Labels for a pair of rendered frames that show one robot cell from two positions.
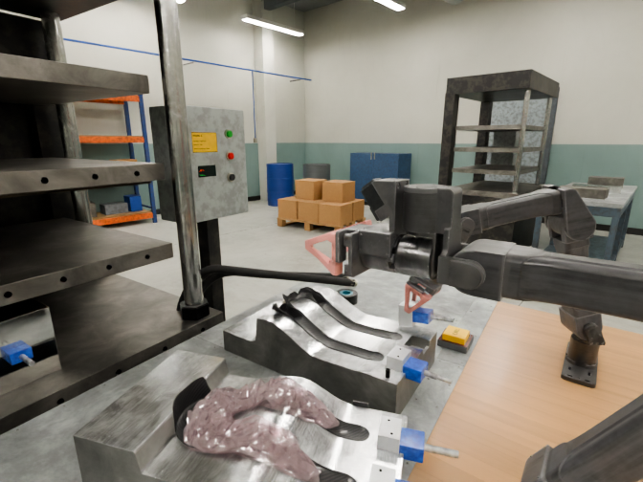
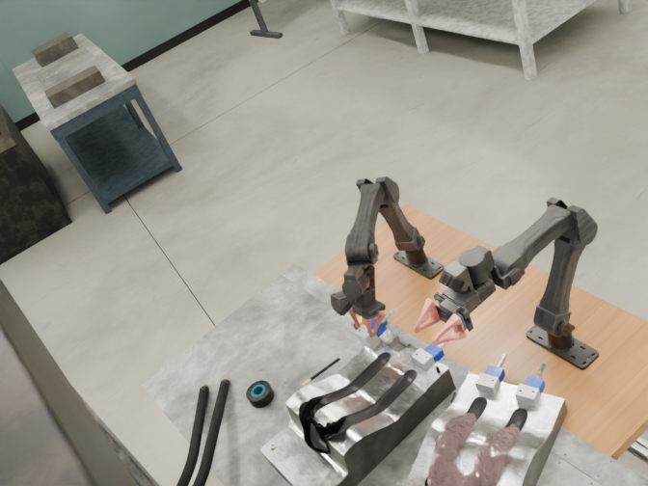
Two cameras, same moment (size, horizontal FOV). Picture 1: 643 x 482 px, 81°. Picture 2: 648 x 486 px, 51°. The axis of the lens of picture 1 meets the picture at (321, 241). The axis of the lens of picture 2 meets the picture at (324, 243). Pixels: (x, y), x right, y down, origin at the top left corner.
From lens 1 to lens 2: 1.38 m
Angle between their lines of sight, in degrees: 55
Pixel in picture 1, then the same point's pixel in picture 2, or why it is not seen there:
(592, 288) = (543, 240)
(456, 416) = (455, 350)
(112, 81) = not seen: hidden behind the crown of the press
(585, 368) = (426, 262)
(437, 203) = (486, 259)
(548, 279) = (532, 250)
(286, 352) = (377, 444)
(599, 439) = (559, 283)
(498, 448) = (486, 337)
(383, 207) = (465, 283)
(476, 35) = not seen: outside the picture
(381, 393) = (443, 383)
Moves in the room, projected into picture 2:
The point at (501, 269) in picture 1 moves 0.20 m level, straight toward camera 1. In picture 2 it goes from (522, 261) to (605, 287)
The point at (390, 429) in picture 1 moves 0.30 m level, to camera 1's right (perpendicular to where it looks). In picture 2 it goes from (489, 380) to (501, 296)
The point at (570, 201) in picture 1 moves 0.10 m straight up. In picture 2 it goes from (388, 184) to (378, 156)
